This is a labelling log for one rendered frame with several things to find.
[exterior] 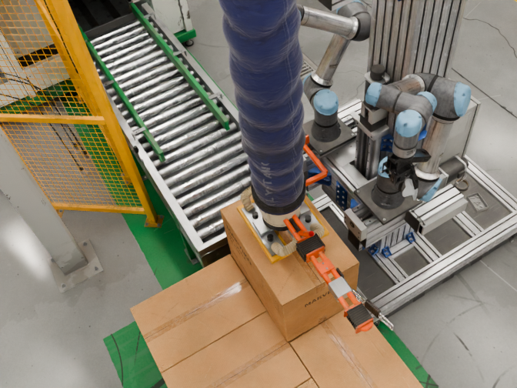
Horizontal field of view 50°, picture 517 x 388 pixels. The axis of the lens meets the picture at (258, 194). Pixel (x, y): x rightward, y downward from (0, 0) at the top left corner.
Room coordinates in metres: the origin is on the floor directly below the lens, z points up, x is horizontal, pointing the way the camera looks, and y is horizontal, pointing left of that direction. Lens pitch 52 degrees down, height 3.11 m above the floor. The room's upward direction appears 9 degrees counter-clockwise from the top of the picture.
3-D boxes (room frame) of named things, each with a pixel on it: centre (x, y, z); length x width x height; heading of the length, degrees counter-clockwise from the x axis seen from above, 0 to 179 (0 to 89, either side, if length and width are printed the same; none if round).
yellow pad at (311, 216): (1.44, -0.17, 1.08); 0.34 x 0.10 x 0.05; 21
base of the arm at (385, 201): (1.47, -0.58, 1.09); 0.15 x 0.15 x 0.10
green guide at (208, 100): (3.26, 0.41, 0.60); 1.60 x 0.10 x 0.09; 23
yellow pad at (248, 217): (1.38, 0.00, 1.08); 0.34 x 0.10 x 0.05; 21
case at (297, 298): (1.41, -0.10, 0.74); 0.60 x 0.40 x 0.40; 22
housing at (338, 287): (0.97, -0.25, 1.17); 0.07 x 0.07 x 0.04; 21
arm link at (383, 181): (1.47, -0.59, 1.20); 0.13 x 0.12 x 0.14; 50
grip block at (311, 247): (1.18, -0.18, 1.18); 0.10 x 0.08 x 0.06; 111
